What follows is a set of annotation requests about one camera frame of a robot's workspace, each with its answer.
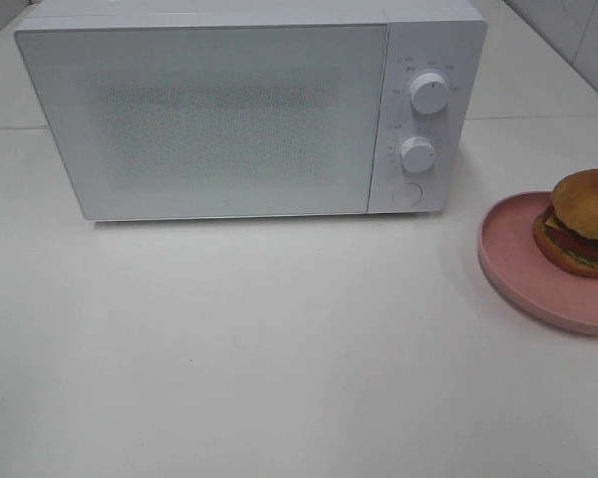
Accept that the round door release button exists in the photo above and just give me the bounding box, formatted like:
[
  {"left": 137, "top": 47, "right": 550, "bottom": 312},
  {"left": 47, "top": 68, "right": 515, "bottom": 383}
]
[{"left": 392, "top": 183, "right": 423, "bottom": 209}]

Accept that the white timer knob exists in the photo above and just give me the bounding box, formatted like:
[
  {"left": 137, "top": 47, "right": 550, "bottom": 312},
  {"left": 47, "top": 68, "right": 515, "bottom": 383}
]
[{"left": 400, "top": 136, "right": 437, "bottom": 173}]

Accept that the burger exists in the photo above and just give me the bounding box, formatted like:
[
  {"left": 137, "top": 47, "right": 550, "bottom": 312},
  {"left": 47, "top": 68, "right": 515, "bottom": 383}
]
[{"left": 532, "top": 169, "right": 598, "bottom": 279}]

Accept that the pink plate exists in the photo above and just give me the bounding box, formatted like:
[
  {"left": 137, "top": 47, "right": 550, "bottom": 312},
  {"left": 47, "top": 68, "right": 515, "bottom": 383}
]
[{"left": 477, "top": 191, "right": 598, "bottom": 337}]

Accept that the white microwave door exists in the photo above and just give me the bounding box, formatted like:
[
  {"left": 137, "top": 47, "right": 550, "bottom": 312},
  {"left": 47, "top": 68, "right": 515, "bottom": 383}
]
[{"left": 16, "top": 24, "right": 388, "bottom": 221}]

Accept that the white microwave oven body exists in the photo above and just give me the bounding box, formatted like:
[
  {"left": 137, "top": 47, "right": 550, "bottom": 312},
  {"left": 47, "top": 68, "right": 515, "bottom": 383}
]
[{"left": 14, "top": 1, "right": 487, "bottom": 214}]

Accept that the white power knob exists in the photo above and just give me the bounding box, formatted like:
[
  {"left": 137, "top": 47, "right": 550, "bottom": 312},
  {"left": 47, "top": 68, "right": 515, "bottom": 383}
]
[{"left": 409, "top": 71, "right": 449, "bottom": 115}]

